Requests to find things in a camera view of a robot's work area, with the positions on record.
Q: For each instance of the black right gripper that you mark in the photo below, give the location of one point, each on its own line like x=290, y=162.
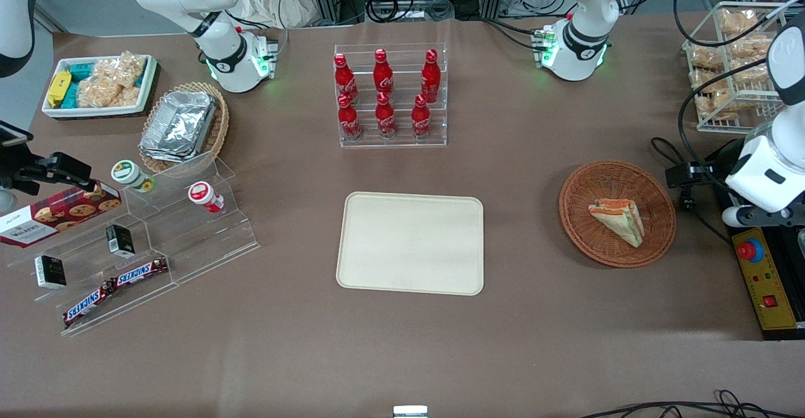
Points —
x=20, y=171

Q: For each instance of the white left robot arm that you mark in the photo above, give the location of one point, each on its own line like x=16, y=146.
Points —
x=583, y=44

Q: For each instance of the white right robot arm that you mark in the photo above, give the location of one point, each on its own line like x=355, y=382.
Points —
x=221, y=53

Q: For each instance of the tan oval wicker basket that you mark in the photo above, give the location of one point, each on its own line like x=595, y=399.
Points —
x=217, y=132

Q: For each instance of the cream plastic tray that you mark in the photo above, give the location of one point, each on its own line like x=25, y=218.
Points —
x=410, y=243

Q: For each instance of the brown round wicker basket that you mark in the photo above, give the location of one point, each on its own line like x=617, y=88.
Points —
x=582, y=217

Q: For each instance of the wrapped triangle sandwich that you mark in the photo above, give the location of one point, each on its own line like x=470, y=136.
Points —
x=619, y=220

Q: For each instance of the red tartan cookie box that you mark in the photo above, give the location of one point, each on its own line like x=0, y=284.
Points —
x=60, y=215

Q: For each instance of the green lidded small cup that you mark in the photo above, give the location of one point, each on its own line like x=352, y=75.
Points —
x=131, y=175

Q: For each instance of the white rectangular bin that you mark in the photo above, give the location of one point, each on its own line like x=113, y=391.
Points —
x=94, y=111

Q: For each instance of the teal snack pack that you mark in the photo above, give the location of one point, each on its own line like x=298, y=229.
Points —
x=71, y=94
x=82, y=72

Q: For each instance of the clear bag rice crackers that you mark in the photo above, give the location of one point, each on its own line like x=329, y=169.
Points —
x=104, y=94
x=122, y=69

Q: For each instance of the yellow snack pack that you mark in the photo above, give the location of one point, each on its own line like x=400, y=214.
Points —
x=58, y=88

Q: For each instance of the small black carton box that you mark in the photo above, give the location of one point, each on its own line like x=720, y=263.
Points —
x=50, y=272
x=120, y=240

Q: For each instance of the aluminium foil container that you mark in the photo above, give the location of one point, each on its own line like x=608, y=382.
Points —
x=179, y=124

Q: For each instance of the Snickers chocolate bar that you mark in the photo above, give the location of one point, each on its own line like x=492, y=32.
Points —
x=87, y=305
x=141, y=273

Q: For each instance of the clear acrylic stepped stand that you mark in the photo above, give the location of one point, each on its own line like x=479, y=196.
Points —
x=182, y=242

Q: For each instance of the red lidded small cup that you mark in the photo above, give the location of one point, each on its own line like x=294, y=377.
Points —
x=205, y=196

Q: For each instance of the beige cloth bag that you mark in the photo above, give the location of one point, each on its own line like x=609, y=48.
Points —
x=277, y=0

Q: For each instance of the red cola bottle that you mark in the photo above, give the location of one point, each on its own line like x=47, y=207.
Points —
x=349, y=119
x=383, y=72
x=431, y=77
x=421, y=117
x=345, y=78
x=385, y=117

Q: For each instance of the clear acrylic bottle rack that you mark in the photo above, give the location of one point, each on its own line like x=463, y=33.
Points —
x=393, y=144

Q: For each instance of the black power adapter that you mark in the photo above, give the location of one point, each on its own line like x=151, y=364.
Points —
x=688, y=174

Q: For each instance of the bagged fried snack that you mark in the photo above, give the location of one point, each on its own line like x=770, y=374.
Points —
x=748, y=50
x=714, y=104
x=737, y=22
x=705, y=58

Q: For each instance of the yellow black control box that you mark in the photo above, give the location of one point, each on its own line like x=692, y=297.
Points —
x=767, y=280

